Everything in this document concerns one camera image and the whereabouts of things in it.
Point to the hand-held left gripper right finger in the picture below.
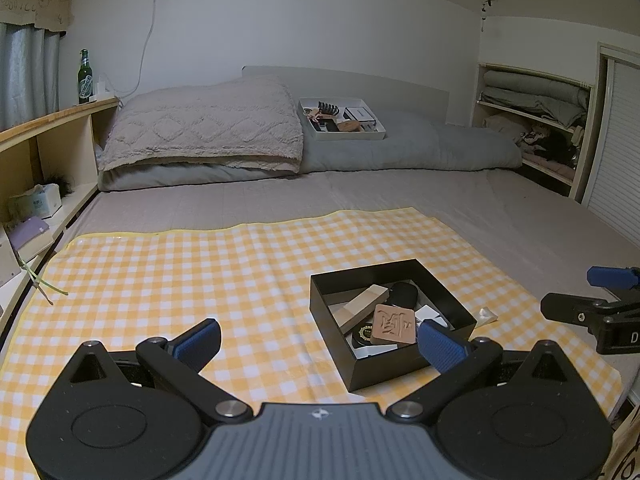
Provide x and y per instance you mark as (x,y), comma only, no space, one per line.
(440,350)

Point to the black furry item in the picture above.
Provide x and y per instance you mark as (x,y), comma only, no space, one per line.
(62,185)

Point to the dark patterned cloth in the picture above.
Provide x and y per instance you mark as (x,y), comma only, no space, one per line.
(550,145)

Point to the grey curtain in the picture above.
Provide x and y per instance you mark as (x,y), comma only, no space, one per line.
(25,80)

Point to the beige quilted pillow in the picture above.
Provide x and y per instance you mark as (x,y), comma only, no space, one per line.
(200,125)

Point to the black hair claw clip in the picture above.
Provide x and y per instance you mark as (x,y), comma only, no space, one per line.
(327,108)

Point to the white plug adapter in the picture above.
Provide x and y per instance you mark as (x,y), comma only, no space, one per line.
(103,87)

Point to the wooden wall shelf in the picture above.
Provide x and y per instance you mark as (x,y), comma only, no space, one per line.
(584,160)

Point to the black oval case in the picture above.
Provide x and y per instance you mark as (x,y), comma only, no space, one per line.
(402,294)

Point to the white small box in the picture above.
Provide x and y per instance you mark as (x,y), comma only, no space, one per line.
(359,113)
(375,351)

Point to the folded green blankets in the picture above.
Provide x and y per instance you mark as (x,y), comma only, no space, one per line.
(535,97)

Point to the brown carved tile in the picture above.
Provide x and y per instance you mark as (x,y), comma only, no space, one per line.
(393,325)

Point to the grey headboard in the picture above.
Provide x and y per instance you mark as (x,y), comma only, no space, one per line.
(400,87)

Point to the beige printed bag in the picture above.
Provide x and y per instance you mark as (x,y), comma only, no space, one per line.
(627,440)

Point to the grey pillow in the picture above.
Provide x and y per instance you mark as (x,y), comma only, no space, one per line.
(175,177)

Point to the round black tin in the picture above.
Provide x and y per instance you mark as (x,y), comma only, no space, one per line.
(361,336)

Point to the beige printed valance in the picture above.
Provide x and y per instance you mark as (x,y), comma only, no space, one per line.
(45,5)

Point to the white tray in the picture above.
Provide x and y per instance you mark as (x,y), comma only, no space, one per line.
(345,135)

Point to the white louvered door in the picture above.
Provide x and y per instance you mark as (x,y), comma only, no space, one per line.
(617,160)

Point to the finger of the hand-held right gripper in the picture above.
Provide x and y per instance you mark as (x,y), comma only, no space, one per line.
(615,278)
(575,310)

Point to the beige file holder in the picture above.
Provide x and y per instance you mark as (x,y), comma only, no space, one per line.
(9,260)

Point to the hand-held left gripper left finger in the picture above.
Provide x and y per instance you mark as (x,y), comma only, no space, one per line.
(200,342)

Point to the white charger cube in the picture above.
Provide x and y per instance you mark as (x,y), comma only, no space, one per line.
(428,314)

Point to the white paper scrap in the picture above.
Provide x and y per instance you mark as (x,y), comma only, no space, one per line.
(486,315)

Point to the wooden hair brush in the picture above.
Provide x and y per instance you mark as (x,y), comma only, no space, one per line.
(350,126)

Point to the black cardboard box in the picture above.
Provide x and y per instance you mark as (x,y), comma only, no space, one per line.
(380,375)

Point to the purple notebook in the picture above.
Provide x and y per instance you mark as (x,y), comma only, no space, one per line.
(27,232)

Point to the green glass bottle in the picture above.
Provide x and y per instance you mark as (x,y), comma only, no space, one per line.
(85,82)

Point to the yellow checkered mat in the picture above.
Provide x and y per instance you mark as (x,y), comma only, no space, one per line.
(175,270)

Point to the beige wooden block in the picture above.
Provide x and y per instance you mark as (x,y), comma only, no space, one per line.
(360,307)

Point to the white tissue pack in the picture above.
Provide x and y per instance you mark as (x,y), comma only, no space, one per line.
(37,202)

